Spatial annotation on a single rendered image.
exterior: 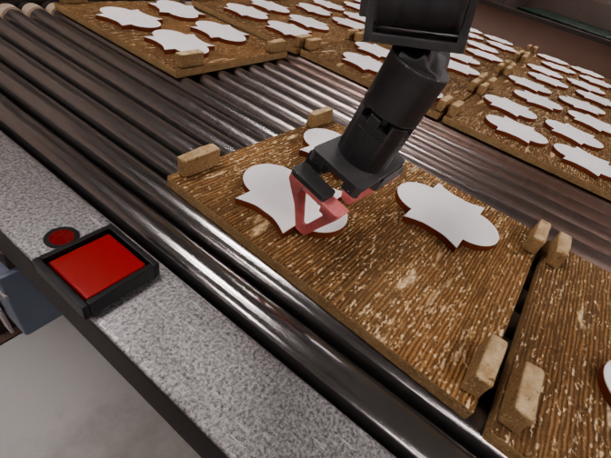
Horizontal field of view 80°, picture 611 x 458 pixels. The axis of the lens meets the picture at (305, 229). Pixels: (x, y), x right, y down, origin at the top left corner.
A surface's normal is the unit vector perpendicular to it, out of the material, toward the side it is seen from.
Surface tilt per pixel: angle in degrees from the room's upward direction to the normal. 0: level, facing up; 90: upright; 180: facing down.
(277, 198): 0
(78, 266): 0
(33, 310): 90
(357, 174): 11
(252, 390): 0
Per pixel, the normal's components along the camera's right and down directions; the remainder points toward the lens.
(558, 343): 0.22, -0.73
